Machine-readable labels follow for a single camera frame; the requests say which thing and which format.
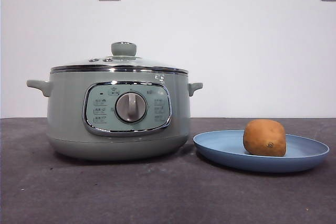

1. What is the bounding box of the glass lid with green knob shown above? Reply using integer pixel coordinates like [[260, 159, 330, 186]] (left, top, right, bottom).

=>
[[49, 41, 188, 75]]

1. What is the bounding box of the brown potato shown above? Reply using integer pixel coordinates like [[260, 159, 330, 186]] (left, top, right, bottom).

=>
[[243, 119, 287, 157]]

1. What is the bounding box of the blue round plate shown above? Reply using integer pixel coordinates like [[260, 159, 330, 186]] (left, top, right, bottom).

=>
[[193, 129, 330, 174]]

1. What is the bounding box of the pale green electric steamer pot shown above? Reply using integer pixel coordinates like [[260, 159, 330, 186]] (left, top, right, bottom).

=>
[[26, 73, 203, 161]]

